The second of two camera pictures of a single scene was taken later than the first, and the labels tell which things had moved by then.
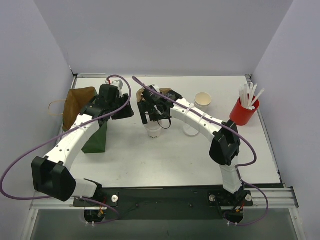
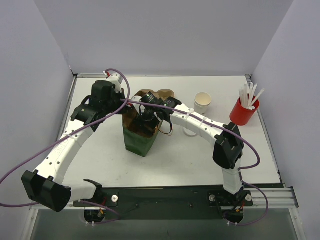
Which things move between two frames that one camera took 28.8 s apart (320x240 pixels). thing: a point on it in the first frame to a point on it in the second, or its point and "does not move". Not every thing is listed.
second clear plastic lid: (190, 130) does not move
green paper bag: (75, 100) to (134, 142)
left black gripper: (124, 108) does not move
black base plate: (167, 203) does not move
